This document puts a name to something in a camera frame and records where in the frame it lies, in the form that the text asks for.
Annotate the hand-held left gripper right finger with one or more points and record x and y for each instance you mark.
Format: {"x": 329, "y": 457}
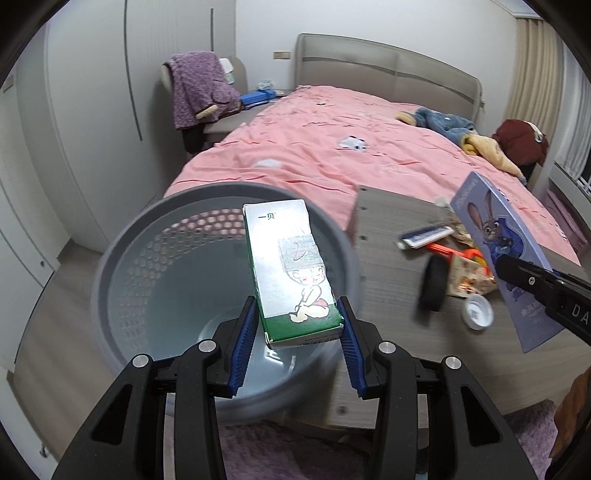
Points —
{"x": 351, "y": 346}

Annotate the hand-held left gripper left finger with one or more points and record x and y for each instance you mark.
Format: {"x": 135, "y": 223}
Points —
{"x": 244, "y": 346}

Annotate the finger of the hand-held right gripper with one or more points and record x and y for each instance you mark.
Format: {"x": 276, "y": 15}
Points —
{"x": 526, "y": 277}

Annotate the printed snack packet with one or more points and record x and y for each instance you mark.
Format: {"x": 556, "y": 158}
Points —
{"x": 468, "y": 279}

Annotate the white round cap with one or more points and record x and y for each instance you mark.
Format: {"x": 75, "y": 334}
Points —
{"x": 478, "y": 311}

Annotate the purple rabbit cartoon card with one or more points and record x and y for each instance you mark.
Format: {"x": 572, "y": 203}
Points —
{"x": 494, "y": 226}

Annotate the grey perforated plastic basket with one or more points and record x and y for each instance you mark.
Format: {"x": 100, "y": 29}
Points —
{"x": 175, "y": 286}

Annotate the green cartoon carton box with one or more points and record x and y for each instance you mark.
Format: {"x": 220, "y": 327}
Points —
{"x": 286, "y": 258}

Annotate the brown fuzzy clothing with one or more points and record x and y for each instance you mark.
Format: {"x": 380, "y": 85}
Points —
{"x": 575, "y": 415}

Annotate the purple fuzzy rug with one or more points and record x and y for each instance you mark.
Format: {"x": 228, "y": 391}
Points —
{"x": 286, "y": 447}

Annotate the grey wooden low table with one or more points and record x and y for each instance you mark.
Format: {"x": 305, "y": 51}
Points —
{"x": 388, "y": 221}

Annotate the yellow plush cloth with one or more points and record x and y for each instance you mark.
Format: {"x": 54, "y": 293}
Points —
{"x": 489, "y": 150}

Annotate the dark red clothing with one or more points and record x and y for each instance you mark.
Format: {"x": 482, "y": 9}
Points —
{"x": 519, "y": 138}

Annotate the blue plush clothing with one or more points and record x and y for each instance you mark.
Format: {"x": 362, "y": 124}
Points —
{"x": 445, "y": 122}

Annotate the beige curtain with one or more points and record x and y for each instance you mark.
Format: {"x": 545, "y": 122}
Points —
{"x": 538, "y": 78}

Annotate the tan plush cloth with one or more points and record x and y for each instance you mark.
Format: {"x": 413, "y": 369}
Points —
{"x": 405, "y": 117}

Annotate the pink bed blanket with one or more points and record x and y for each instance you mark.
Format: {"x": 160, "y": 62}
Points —
{"x": 323, "y": 143}

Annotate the black garment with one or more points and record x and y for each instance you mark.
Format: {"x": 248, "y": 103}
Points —
{"x": 191, "y": 138}

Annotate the beige chair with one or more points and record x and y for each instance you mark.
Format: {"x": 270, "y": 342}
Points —
{"x": 226, "y": 122}

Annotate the blue flat box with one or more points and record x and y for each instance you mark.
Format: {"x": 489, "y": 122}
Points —
{"x": 256, "y": 98}

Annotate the beige padded headboard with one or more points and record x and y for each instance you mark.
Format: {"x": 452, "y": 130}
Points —
{"x": 378, "y": 64}

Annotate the purple fuzzy robe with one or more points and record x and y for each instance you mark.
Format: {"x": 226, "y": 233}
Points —
{"x": 198, "y": 87}

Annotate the white wardrobe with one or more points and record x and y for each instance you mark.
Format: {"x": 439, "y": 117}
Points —
{"x": 83, "y": 115}

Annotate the wall switch plate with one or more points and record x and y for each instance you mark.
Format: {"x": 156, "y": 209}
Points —
{"x": 282, "y": 55}

